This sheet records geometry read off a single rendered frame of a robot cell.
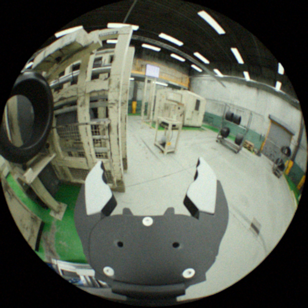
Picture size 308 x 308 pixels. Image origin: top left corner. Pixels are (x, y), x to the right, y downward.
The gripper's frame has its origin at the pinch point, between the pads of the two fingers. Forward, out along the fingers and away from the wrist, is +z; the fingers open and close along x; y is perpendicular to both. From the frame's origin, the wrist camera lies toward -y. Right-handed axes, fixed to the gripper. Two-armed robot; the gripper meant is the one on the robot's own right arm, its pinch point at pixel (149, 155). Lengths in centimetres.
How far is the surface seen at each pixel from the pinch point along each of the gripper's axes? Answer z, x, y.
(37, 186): 5, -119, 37
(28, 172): -1, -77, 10
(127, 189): 73, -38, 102
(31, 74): 14, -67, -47
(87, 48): 48, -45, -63
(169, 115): 410, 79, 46
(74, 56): 46, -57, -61
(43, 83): 27, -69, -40
